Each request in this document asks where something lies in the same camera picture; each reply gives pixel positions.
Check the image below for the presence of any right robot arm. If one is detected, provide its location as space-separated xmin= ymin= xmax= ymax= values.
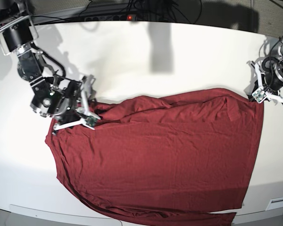
xmin=0 ymin=0 xmax=100 ymax=134

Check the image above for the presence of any white label plate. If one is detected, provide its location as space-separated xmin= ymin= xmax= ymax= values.
xmin=266 ymin=197 xmax=283 ymax=210

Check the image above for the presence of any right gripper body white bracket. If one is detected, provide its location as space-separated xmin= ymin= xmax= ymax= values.
xmin=52 ymin=75 xmax=100 ymax=134

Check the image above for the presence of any black power strip red light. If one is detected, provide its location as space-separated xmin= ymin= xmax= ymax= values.
xmin=83 ymin=13 xmax=136 ymax=22

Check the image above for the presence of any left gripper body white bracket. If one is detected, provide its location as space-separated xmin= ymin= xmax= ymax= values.
xmin=249 ymin=60 xmax=283 ymax=105

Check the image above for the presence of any dark red long-sleeve shirt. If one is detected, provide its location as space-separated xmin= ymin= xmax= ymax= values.
xmin=45 ymin=89 xmax=264 ymax=226

